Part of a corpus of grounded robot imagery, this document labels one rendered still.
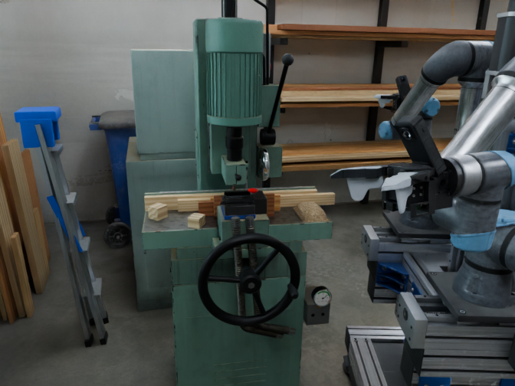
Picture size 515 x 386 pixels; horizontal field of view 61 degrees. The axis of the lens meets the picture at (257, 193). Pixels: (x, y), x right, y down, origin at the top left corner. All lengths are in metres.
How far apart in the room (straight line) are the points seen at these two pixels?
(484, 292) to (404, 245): 0.50
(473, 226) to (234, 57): 0.79
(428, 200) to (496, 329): 0.62
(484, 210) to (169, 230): 0.86
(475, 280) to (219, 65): 0.91
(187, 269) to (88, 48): 2.55
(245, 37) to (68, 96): 2.54
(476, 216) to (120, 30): 3.13
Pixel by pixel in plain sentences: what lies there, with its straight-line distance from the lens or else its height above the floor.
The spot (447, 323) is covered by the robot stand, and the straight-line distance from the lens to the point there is 1.28.
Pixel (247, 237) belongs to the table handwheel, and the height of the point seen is 0.95.
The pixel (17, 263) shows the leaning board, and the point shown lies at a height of 0.34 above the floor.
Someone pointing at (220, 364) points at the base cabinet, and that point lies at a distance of 1.61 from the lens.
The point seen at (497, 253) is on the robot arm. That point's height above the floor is 0.97.
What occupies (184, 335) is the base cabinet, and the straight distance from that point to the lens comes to 1.53.
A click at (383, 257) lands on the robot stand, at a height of 0.70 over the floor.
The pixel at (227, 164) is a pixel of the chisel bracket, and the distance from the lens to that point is 1.41.
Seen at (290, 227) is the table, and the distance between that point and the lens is 1.39.
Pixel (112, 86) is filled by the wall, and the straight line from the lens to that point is 3.67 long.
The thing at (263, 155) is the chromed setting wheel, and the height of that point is 1.06.
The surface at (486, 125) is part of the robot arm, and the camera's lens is 1.06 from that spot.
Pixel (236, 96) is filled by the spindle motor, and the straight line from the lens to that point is 1.33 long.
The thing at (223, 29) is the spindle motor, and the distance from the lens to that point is 1.33.
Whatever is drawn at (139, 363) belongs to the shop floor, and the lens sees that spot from 2.28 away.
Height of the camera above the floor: 1.43
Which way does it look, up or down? 19 degrees down
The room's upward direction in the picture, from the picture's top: 1 degrees clockwise
